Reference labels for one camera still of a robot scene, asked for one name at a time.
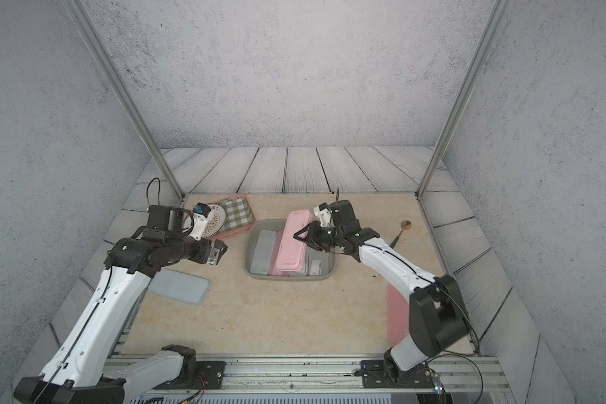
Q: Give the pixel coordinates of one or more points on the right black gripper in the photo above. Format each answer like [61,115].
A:
[311,238]

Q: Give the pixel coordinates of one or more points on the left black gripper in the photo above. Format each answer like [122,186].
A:
[217,251]

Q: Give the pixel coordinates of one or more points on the opaque pink pencil case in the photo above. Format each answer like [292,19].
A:
[292,253]

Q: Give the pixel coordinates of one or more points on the grey plastic storage box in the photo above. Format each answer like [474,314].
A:
[278,225]

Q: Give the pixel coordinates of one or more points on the clear frosted pencil case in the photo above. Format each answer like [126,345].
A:
[263,252]

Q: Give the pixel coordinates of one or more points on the light blue pencil case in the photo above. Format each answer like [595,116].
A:
[179,286]

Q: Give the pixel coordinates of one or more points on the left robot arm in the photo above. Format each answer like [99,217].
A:
[75,374]

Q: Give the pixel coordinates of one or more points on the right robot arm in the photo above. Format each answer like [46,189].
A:
[437,315]

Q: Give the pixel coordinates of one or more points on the pink plastic tray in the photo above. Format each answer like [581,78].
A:
[225,234]

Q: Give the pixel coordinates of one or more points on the round orange patterned plate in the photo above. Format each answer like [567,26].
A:
[216,220]

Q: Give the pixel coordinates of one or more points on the green checked cloth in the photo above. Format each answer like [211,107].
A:
[239,213]

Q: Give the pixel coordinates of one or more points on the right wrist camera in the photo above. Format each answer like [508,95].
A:
[324,215]

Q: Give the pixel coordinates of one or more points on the gold spoon teal handle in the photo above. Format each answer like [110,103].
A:
[405,225]

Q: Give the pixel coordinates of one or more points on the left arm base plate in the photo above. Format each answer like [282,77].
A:
[195,376]

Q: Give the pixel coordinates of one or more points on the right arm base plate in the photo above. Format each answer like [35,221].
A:
[380,374]

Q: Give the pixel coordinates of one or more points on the aluminium front rail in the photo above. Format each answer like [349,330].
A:
[457,378]

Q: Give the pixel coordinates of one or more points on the left aluminium frame post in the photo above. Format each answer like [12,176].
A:
[90,36]

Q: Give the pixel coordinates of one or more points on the aluminium frame post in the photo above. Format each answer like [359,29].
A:
[474,70]
[90,36]

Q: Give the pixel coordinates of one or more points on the right aluminium frame post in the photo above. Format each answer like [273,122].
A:
[474,70]

